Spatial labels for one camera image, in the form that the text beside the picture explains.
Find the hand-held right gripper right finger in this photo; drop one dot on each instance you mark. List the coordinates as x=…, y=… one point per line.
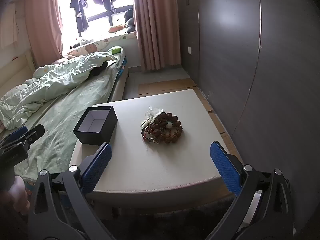
x=225, y=170

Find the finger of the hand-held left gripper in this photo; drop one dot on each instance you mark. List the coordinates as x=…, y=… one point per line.
x=15, y=132
x=33, y=133

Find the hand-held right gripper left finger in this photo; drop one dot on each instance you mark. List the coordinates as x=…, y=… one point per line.
x=98, y=168

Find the black jewelry box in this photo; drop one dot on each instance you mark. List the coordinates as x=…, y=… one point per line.
x=100, y=135

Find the white jewelry piece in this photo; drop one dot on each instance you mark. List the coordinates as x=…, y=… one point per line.
x=155, y=116

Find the person's left hand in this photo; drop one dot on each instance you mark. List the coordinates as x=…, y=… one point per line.
x=20, y=195

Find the green bed sheet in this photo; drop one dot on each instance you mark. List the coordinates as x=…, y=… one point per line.
x=75, y=102

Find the beige bed headboard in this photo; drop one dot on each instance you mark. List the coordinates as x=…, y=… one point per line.
x=15, y=72

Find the light green duvet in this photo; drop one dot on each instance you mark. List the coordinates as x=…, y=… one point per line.
x=62, y=80

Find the black cloth item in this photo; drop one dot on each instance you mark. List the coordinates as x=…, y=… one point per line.
x=98, y=69

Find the flat cardboard sheet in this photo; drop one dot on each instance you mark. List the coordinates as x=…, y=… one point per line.
x=162, y=86

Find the printed cream pillow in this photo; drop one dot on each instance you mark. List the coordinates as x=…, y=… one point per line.
x=93, y=47

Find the pink curtain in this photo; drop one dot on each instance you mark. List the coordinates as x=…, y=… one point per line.
x=155, y=25
x=45, y=22

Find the dark brown wardrobe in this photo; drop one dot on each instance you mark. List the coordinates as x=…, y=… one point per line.
x=225, y=55

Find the small green box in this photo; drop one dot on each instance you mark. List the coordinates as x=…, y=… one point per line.
x=115, y=50

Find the orange cushion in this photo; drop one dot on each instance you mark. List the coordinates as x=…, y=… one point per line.
x=116, y=28

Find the dark cushion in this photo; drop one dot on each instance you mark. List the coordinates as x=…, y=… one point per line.
x=130, y=20

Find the white wall socket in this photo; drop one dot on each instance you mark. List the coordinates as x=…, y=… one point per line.
x=190, y=50

